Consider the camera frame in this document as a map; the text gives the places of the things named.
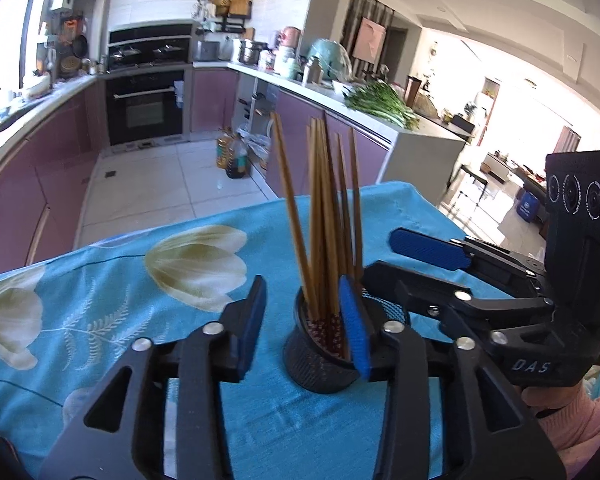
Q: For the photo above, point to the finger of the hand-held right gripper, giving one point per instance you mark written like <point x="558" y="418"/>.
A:
<point x="430" y="247"/>
<point x="410" y="290"/>

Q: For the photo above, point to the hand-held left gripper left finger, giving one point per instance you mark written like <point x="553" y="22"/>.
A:
<point x="254" y="321"/>

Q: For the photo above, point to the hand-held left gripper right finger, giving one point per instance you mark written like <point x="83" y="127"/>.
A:
<point x="355" y="327"/>

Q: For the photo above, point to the black mesh utensil holder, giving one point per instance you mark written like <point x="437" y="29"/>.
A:
<point x="305" y="360"/>

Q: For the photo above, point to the set of bamboo chopsticks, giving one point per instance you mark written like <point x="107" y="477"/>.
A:
<point x="325" y="220"/>

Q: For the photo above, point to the person's right forearm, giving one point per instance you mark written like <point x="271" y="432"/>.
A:
<point x="585" y="420"/>

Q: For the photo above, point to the person's right hand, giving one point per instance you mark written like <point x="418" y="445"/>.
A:
<point x="547" y="396"/>

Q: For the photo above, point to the blue bin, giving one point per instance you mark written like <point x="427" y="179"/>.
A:
<point x="529" y="207"/>

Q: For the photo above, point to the green seat stool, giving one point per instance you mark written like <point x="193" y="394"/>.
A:
<point x="467" y="175"/>

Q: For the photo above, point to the blue floral tablecloth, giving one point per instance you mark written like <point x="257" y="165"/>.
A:
<point x="130" y="320"/>

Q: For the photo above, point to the bunch of leafy greens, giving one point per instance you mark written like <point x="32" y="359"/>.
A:
<point x="380" y="105"/>

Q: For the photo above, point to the dark oil bottle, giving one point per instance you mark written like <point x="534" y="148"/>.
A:
<point x="237" y="157"/>

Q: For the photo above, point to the clear plastic bag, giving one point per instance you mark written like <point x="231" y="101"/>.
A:
<point x="257" y="147"/>

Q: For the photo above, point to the yellow cooking oil bottle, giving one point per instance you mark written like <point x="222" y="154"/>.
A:
<point x="224" y="150"/>

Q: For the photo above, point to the pink base cabinets peninsula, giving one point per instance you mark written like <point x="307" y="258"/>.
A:
<point x="300" y="115"/>

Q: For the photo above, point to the olive thermos bottle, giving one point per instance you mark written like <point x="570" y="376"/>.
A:
<point x="312" y="72"/>

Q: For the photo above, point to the mint green covered appliance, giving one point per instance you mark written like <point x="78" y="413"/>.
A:
<point x="330" y="57"/>

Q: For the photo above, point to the black integrated stove oven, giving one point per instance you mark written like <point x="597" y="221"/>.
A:
<point x="147" y="105"/>

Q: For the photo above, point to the pink electric kettle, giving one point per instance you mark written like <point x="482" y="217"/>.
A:
<point x="290" y="37"/>

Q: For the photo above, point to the stainless steel stockpot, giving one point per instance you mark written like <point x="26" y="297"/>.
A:
<point x="251" y="52"/>

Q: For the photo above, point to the pink base cabinets with sink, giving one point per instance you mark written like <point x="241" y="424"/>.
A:
<point x="25" y="185"/>

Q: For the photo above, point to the silver countertop appliance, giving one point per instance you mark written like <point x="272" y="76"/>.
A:
<point x="207" y="51"/>

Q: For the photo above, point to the black pot with glass lid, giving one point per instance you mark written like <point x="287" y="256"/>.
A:
<point x="169" y="52"/>
<point x="125" y="54"/>

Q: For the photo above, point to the white pot with lid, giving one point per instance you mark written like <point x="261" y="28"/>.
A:
<point x="36" y="86"/>

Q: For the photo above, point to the hanging black frying pan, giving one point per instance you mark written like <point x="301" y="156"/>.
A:
<point x="79" y="46"/>

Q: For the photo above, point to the kitchen window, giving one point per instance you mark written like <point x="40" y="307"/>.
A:
<point x="5" y="15"/>

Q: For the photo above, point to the pink wall picture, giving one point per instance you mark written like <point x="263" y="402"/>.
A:
<point x="370" y="39"/>

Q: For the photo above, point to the black wall rack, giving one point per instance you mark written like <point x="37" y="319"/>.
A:
<point x="227" y="15"/>

